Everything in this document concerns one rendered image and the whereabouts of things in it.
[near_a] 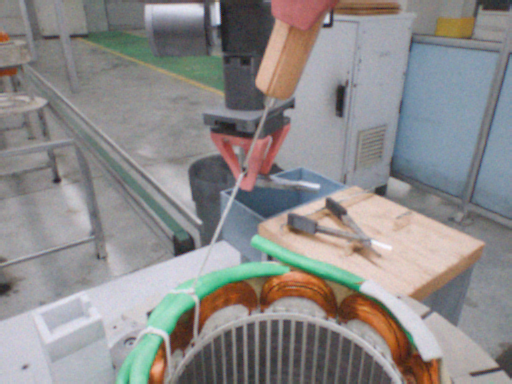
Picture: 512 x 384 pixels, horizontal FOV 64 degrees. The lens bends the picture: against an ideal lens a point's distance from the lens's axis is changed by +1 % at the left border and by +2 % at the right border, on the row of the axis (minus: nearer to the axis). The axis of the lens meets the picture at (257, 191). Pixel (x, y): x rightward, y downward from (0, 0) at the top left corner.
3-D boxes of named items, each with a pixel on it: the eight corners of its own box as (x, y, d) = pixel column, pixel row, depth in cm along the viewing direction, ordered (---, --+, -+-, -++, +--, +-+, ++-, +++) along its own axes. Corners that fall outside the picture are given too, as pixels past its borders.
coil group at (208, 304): (183, 343, 30) (178, 298, 28) (247, 305, 34) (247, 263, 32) (196, 358, 29) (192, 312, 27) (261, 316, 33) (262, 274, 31)
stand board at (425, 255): (257, 239, 54) (257, 223, 53) (353, 198, 65) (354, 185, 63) (383, 329, 40) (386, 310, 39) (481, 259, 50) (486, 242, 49)
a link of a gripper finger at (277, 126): (214, 190, 49) (207, 113, 45) (245, 168, 54) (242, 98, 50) (263, 202, 46) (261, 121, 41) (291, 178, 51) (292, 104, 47)
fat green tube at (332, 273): (248, 256, 34) (247, 236, 33) (282, 239, 36) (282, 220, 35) (411, 371, 24) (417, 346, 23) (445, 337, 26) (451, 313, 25)
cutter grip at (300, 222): (286, 224, 50) (286, 213, 49) (289, 222, 51) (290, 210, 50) (314, 235, 48) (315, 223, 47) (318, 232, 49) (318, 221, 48)
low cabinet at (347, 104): (392, 195, 295) (423, 13, 242) (336, 216, 267) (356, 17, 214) (300, 153, 370) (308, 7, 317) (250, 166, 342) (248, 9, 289)
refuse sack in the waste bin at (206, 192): (180, 223, 218) (174, 163, 202) (241, 204, 237) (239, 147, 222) (215, 259, 189) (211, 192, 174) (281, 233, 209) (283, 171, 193)
